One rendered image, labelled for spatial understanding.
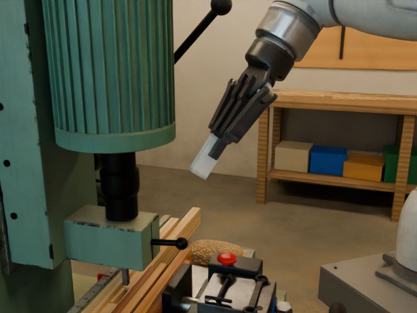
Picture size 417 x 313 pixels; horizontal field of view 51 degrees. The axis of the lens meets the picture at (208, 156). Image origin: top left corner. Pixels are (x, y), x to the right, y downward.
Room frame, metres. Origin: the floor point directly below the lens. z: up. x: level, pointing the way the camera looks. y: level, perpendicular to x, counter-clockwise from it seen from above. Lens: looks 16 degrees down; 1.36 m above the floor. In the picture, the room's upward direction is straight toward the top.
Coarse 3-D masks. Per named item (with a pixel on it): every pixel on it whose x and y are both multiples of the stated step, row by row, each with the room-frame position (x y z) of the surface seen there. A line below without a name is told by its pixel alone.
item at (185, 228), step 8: (192, 208) 0.99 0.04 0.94; (192, 216) 0.94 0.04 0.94; (184, 224) 0.90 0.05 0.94; (192, 224) 0.94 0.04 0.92; (176, 232) 0.86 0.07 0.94; (184, 232) 0.88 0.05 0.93; (192, 232) 0.94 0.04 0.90; (160, 248) 0.79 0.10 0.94; (168, 248) 0.79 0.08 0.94; (176, 248) 0.84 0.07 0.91; (160, 256) 0.76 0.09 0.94; (168, 256) 0.79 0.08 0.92; (152, 264) 0.73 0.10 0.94; (168, 264) 0.79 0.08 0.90; (136, 272) 0.70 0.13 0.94; (144, 272) 0.70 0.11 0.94
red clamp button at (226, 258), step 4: (224, 252) 0.62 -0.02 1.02; (228, 252) 0.62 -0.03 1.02; (220, 256) 0.60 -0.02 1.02; (224, 256) 0.60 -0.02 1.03; (228, 256) 0.60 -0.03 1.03; (232, 256) 0.60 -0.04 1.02; (220, 260) 0.59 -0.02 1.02; (224, 260) 0.59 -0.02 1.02; (228, 260) 0.59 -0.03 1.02; (232, 260) 0.59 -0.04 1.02; (236, 260) 0.60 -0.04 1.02; (224, 264) 0.59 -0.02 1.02; (228, 264) 0.59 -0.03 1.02
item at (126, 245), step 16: (80, 208) 0.68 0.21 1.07; (96, 208) 0.68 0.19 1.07; (64, 224) 0.64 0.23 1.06; (80, 224) 0.63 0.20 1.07; (96, 224) 0.62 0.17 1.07; (112, 224) 0.62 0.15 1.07; (128, 224) 0.62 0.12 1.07; (144, 224) 0.62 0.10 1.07; (80, 240) 0.63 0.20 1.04; (96, 240) 0.62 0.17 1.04; (112, 240) 0.61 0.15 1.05; (128, 240) 0.60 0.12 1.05; (144, 240) 0.60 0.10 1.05; (80, 256) 0.63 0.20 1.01; (96, 256) 0.62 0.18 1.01; (112, 256) 0.61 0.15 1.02; (128, 256) 0.60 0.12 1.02; (144, 256) 0.60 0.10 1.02
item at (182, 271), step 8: (184, 264) 0.63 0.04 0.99; (184, 272) 0.61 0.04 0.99; (176, 280) 0.58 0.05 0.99; (184, 280) 0.60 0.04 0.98; (168, 288) 0.56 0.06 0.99; (176, 288) 0.57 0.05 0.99; (184, 288) 0.60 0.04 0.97; (168, 296) 0.55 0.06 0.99; (176, 296) 0.57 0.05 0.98; (184, 296) 0.59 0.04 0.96; (168, 304) 0.55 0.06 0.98; (176, 304) 0.57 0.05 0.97; (184, 304) 0.58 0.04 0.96; (168, 312) 0.55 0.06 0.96; (176, 312) 0.56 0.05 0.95; (184, 312) 0.58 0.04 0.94
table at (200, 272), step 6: (252, 252) 0.84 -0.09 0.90; (192, 264) 0.80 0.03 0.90; (198, 264) 0.80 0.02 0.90; (192, 270) 0.77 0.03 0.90; (198, 270) 0.77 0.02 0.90; (204, 270) 0.77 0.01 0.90; (192, 276) 0.75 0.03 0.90; (198, 276) 0.75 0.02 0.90; (204, 276) 0.75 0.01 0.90; (192, 282) 0.73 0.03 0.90; (198, 282) 0.73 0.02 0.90; (192, 288) 0.71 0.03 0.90; (198, 288) 0.71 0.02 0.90; (192, 294) 0.69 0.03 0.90
